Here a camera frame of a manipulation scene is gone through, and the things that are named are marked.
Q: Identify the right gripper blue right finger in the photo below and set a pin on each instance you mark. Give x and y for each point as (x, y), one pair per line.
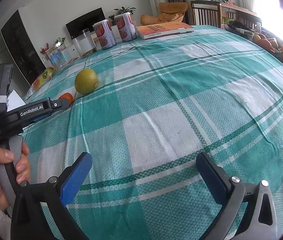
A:
(259, 220)

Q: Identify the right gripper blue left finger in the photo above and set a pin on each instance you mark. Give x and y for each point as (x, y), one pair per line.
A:
(28, 219)

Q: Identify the small orange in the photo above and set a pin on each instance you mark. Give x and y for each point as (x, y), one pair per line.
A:
(67, 96)

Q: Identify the yellow green pear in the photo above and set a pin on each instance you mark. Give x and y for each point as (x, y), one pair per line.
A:
(86, 81)

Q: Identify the fruit print tissue pack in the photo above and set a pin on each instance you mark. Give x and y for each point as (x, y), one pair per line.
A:
(43, 78)

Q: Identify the dark bookshelf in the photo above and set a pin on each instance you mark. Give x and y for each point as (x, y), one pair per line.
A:
(21, 48)

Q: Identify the red flower plant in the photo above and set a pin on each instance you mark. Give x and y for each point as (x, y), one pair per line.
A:
(45, 49)

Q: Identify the clear glass jar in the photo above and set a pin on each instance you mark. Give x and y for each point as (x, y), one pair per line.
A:
(59, 56)

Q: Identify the clear container black lid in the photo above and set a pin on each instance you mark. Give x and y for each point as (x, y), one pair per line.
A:
(84, 43)

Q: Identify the black television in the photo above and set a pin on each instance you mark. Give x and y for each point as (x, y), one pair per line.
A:
(86, 21)

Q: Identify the red white can left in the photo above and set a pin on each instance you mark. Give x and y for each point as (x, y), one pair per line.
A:
(104, 34)

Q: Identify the red white can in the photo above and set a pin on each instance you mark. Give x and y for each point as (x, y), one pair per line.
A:
(125, 27)
(104, 34)

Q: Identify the teal checked tablecloth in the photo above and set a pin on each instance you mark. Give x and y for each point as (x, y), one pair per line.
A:
(158, 104)

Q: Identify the red white can right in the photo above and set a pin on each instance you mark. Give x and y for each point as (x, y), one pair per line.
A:
(125, 27)

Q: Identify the potted green plant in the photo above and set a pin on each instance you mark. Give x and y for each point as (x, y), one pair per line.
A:
(123, 10)

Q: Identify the fruit pile on side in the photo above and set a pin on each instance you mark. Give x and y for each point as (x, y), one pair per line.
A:
(273, 45)

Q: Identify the orange book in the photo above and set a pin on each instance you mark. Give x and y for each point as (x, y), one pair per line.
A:
(147, 32)

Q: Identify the orange cushion chair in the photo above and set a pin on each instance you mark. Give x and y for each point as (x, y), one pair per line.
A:
(169, 12)

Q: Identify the wooden chair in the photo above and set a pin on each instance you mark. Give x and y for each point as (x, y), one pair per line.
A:
(219, 14)

